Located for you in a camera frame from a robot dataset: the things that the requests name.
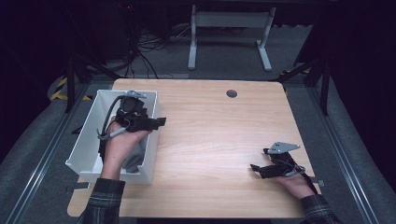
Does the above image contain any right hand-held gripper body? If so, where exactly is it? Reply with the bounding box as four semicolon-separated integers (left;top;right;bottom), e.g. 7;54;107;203
262;141;306;179

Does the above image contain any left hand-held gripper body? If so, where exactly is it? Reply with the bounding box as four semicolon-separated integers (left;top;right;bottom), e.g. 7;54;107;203
115;90;157;133

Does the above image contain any grey mitten with small label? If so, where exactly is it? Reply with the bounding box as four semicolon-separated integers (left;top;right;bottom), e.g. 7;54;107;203
121;148;141;175

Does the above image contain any white box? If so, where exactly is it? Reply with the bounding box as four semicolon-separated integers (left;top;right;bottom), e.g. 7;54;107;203
64;89;163;185

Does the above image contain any person's right hand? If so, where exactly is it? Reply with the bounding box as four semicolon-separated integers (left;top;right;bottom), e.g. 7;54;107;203
274;173;316;200

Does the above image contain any person's left hand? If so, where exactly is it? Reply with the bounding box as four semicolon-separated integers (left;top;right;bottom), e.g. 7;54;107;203
99;120;153;181

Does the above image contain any black metal stand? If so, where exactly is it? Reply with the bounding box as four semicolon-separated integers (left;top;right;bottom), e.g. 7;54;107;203
64;54;122;114
270;57;331;117

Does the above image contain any yellow black hazard tape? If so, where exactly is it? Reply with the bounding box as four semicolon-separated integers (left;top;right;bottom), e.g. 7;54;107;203
49;77;93;102

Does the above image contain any black computer tower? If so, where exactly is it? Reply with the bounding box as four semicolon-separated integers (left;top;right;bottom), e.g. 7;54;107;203
92;1;134;63

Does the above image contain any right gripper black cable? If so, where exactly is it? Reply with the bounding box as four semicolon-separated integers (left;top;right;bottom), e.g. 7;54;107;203
284;167;320;195

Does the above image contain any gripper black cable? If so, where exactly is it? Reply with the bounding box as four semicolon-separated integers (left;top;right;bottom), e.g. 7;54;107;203
284;167;320;195
96;94;129;162

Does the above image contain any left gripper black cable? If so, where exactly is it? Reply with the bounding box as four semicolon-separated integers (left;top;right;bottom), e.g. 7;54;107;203
96;94;129;162

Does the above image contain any grey table edge bracket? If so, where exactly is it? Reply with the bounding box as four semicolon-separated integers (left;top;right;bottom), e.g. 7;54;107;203
64;182;90;192
311;176;326;188

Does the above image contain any grey metal floor rail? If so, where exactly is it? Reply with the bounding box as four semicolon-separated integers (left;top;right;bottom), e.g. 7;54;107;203
4;82;92;224
306;85;379;224

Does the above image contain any tangle of black floor cables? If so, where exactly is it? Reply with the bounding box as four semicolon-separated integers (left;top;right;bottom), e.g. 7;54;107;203
124;6;194;79

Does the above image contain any white metal desk frame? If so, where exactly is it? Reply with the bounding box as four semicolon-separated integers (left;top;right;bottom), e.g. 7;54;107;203
187;4;277;73

